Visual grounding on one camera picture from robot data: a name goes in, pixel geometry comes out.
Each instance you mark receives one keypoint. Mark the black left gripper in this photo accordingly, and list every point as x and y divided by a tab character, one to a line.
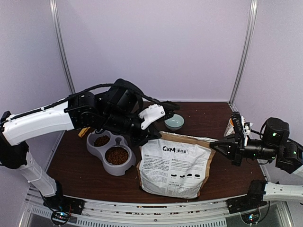
135	141

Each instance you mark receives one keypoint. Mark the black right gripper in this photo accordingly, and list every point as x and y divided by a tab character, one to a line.
236	154

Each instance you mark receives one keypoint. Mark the dog food bag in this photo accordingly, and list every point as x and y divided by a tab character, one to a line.
175	165

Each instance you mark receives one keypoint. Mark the yellow plastic scoop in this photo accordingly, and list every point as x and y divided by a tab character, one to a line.
83	132

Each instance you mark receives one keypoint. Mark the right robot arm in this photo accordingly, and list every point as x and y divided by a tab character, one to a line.
274	144

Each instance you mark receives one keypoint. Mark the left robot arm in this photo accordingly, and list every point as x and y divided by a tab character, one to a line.
119	110

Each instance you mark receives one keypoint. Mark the grey double pet feeder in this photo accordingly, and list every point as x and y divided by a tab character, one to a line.
113	151

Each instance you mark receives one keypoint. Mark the patterned mug yellow inside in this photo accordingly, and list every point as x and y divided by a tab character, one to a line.
229	128

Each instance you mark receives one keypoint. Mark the steel bowl in feeder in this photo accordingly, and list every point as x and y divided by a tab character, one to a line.
117	156

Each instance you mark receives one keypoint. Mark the light green ceramic bowl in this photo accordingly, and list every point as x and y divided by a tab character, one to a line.
175	123

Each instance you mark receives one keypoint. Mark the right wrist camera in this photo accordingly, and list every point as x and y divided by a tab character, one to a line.
242	129

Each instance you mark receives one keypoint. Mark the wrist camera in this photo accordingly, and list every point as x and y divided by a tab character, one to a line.
242	129
153	113

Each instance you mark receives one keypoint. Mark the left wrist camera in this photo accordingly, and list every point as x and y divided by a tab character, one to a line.
153	113

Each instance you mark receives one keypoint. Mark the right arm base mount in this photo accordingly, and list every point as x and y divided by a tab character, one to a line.
244	203

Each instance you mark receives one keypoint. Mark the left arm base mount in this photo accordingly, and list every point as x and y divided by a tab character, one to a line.
64	203

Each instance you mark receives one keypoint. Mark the front aluminium rail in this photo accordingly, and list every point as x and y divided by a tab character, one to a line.
213	213

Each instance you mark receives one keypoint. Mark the right aluminium frame post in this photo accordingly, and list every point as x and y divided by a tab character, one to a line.
245	51

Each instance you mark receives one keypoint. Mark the aluminium frame post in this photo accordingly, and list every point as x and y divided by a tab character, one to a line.
245	51
62	52

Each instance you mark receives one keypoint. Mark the left aluminium frame post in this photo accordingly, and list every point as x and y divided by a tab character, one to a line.
62	52

